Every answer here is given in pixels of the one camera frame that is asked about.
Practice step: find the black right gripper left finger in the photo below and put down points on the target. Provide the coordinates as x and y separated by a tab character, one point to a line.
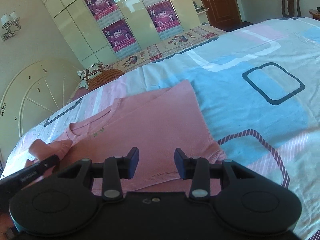
64	201

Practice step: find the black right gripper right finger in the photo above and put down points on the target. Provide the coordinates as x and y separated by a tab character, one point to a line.
240	197

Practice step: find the pink knit sweater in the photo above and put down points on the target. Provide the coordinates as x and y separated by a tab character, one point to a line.
156	122

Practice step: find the person's left hand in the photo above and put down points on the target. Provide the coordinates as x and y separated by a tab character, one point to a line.
5	223

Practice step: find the cream round headboard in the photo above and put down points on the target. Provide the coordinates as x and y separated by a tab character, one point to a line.
34	94

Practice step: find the white patterned bed sheet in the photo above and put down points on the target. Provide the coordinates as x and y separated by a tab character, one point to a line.
258	91

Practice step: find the patterned pillow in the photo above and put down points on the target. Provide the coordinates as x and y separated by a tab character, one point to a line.
94	70

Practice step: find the orange knit cushion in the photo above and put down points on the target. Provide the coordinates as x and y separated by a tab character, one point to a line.
104	78

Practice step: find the floral yellow bed cover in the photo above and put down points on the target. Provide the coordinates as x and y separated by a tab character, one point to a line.
169	47

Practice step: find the cream wardrobe with posters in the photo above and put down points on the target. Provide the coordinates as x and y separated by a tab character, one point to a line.
110	30

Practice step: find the wooden side table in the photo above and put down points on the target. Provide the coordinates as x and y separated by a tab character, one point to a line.
315	14

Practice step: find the brown wooden door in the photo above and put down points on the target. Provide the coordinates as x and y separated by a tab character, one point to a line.
223	14

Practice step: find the dark wooden chair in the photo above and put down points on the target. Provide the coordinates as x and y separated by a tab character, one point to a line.
290	8

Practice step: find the wall lamp sconce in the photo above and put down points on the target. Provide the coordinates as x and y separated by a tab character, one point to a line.
10	23

